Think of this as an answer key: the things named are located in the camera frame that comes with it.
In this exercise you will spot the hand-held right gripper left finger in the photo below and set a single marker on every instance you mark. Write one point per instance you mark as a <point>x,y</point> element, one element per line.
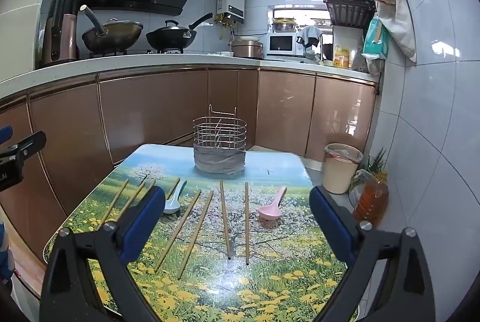
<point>142,220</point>

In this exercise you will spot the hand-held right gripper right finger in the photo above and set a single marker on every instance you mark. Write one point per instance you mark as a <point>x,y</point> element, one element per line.
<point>328,220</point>

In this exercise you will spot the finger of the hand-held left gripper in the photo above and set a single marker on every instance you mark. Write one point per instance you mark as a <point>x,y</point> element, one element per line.
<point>26,145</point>
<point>4,134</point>

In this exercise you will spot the row of wooden chopsticks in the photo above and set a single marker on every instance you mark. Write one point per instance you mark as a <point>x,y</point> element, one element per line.
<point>225,220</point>

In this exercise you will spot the light blue soup spoon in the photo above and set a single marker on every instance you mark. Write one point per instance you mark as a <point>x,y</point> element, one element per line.
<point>173,205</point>

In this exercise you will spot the orange oil bottle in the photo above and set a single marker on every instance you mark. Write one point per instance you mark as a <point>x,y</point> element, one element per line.
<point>371,200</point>

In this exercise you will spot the cream trash bin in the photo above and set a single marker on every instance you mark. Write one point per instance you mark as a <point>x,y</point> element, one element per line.
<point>341,171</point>

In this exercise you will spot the pink soup spoon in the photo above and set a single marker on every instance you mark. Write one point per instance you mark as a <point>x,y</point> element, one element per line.
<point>269,211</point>

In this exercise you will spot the green onions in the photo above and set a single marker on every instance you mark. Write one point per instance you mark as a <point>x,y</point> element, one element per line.
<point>378,160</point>

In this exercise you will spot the copper lower cabinets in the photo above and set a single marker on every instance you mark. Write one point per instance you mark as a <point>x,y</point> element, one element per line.
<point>150,108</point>

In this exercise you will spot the white refrigerator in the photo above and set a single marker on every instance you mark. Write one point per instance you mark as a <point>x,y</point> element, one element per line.
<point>22,14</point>

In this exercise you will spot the bronze wok with lid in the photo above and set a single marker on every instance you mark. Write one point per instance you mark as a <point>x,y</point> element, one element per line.
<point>112,34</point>

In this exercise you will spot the gas stove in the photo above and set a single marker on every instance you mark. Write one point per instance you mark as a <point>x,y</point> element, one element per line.
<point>135,52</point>

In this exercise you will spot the white kitchen countertop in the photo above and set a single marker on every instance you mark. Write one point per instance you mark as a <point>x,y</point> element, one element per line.
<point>150,61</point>

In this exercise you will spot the yellow detergent bottle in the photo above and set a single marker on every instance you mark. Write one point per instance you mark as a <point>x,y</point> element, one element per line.
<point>341,57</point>

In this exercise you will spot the black wok with lid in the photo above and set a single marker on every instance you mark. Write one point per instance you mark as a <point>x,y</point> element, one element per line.
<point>170,36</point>

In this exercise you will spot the white microwave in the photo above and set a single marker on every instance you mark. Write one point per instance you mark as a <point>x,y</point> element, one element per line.
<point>281,44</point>

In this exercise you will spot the green tissue pack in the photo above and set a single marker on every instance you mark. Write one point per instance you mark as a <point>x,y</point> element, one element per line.
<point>375,40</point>

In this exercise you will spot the grey cloth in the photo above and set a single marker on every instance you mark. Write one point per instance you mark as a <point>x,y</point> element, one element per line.
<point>309,34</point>

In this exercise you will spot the copper rice cooker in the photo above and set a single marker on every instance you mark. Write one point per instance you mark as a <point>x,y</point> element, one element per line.
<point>247,48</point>

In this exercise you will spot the pot on microwave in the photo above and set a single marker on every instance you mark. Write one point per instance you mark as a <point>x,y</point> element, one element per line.
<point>284,25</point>

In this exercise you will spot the kitchen window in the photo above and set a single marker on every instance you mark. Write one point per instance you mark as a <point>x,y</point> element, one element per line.
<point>300,12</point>

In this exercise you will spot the hanging plastic bags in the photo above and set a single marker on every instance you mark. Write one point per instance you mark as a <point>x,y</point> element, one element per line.
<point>397,14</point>

